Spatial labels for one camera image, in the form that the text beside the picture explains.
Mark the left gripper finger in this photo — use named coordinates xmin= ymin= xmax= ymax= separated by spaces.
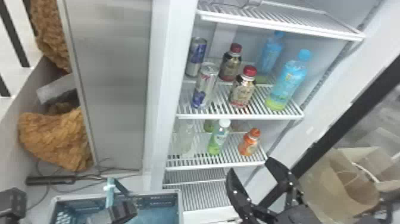
xmin=107 ymin=199 xmax=139 ymax=224

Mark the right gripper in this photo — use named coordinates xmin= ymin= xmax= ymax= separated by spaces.
xmin=225 ymin=157 xmax=323 ymax=224

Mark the blue basket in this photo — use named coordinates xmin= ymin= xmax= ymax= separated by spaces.
xmin=48 ymin=178 xmax=184 ymax=224

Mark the orange bottle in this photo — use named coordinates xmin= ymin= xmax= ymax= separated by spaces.
xmin=237 ymin=127 xmax=261 ymax=157

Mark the green bottle white cap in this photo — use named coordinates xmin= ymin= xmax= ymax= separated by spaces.
xmin=207 ymin=119 xmax=232 ymax=156

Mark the black power strip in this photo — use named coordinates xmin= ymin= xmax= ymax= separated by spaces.
xmin=25 ymin=175 xmax=77 ymax=186

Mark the clear bottle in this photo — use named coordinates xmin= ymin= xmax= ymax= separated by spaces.
xmin=174 ymin=120 xmax=196 ymax=155

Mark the brown bottle red cap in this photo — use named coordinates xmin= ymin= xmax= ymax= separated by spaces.
xmin=229 ymin=65 xmax=258 ymax=108
xmin=218 ymin=42 xmax=243 ymax=83

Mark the brown towel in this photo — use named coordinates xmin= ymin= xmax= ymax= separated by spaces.
xmin=29 ymin=0 xmax=71 ymax=73
xmin=17 ymin=107 xmax=93 ymax=172

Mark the blue bottle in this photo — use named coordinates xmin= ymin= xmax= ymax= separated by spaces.
xmin=265 ymin=48 xmax=312 ymax=112
xmin=255 ymin=30 xmax=286 ymax=85

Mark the blue silver can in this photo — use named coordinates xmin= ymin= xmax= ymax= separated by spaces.
xmin=191 ymin=62 xmax=220 ymax=110
xmin=185 ymin=36 xmax=208 ymax=77

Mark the fridge door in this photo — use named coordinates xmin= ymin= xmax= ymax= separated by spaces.
xmin=256 ymin=54 xmax=400 ymax=224

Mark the white fridge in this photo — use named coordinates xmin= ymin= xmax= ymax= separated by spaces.
xmin=57 ymin=0 xmax=400 ymax=224

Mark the black cable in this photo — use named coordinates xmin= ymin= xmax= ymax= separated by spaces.
xmin=26 ymin=157 xmax=142 ymax=211

